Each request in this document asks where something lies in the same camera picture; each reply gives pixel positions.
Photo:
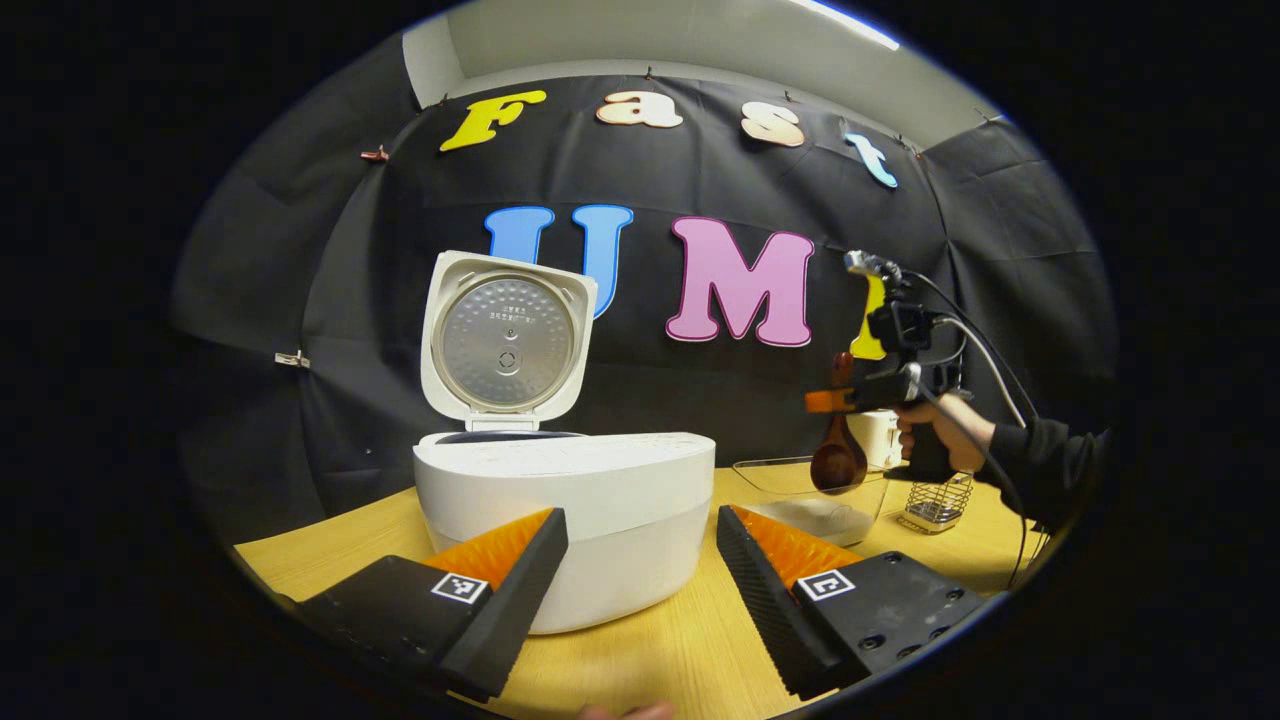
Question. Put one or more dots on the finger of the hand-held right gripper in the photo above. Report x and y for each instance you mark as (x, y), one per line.
(828, 401)

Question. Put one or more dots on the clear plastic container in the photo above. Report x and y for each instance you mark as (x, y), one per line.
(770, 480)

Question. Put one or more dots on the black backdrop cloth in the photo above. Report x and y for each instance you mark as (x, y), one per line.
(700, 420)

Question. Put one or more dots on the white toaster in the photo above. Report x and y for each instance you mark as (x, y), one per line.
(880, 440)

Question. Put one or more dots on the white rice cooker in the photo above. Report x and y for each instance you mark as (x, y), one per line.
(600, 480)

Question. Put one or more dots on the brown wooden spoon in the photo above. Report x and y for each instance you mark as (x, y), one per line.
(838, 465)

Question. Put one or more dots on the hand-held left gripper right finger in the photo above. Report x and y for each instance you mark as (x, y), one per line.
(765, 600)

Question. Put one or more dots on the copper clip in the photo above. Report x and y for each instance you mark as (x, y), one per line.
(375, 154)

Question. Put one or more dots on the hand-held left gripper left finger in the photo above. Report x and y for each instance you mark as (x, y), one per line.
(520, 600)

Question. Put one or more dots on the silver metal clip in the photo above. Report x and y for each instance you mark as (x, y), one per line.
(292, 359)

